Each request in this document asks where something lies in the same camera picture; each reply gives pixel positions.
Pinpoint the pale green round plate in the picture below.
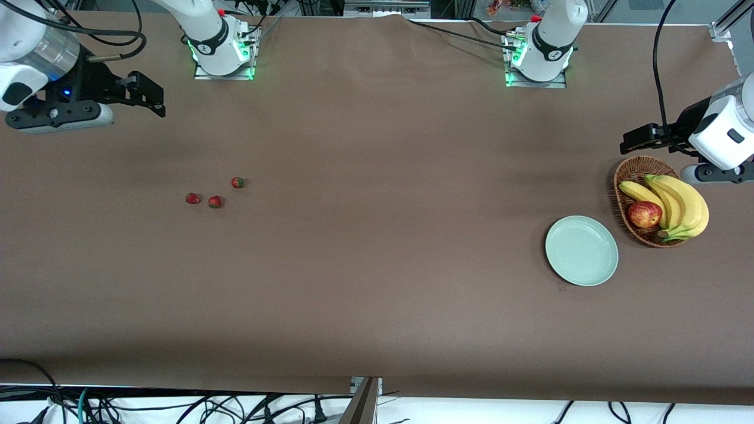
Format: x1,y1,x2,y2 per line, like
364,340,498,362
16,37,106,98
545,215,619,287

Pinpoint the brown wicker basket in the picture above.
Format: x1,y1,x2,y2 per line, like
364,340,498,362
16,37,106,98
614,155,690,249

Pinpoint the red apple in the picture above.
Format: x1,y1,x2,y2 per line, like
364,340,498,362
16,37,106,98
628,201,663,229

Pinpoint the yellow banana bunch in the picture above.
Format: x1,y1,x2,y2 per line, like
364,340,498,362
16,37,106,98
619,174,710,243

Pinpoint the aluminium corner profile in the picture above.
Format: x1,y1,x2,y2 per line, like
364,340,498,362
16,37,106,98
709,0,754,43

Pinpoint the brown tablecloth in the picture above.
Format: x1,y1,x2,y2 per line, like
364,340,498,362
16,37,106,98
0,11,754,407

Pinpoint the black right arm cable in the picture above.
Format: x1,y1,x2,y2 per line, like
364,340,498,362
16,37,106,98
0,0,148,62

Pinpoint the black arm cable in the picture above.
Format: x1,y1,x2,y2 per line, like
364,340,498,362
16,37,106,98
0,0,148,62
652,0,699,157

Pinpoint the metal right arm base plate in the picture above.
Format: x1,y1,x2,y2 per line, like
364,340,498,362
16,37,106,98
193,26,256,81

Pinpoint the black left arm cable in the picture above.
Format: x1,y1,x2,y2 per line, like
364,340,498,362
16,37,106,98
652,0,699,157

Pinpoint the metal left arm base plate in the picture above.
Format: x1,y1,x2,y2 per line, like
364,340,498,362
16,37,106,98
505,35,567,89

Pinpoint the short black table cable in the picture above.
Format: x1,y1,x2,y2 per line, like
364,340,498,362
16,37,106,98
468,16,520,35

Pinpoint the long black table cable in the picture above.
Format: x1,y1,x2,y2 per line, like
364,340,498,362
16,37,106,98
406,19,519,49

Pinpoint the aluminium frame rail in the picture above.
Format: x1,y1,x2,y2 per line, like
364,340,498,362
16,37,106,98
343,0,431,17

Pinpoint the black looping floor cable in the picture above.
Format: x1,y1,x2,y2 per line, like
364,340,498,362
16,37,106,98
0,358,67,424

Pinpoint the black floor cable tangle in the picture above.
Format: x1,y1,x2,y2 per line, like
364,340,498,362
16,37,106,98
88,392,330,424

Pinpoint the grey metal frame beam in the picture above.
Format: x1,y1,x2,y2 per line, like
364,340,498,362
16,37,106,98
340,377,382,424

